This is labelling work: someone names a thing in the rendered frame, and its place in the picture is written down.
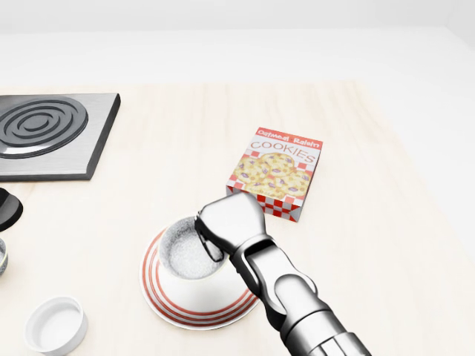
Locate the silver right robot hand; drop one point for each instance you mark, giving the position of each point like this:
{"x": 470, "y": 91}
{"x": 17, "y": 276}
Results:
{"x": 235, "y": 219}

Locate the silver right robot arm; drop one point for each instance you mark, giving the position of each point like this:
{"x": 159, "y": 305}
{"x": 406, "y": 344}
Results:
{"x": 297, "y": 296}

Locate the white plate with red rings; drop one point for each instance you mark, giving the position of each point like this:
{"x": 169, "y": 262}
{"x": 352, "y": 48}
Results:
{"x": 208, "y": 315}

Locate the flat dark stove plate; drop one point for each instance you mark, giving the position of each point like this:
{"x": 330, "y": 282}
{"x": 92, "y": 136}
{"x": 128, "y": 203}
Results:
{"x": 55, "y": 141}

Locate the red checked cookie box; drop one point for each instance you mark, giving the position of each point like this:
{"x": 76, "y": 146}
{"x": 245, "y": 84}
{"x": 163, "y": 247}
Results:
{"x": 276, "y": 167}

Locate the small white ramekin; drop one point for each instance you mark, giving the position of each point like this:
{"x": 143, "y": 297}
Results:
{"x": 55, "y": 326}

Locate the round black knob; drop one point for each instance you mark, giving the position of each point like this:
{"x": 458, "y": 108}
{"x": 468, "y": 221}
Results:
{"x": 9, "y": 211}

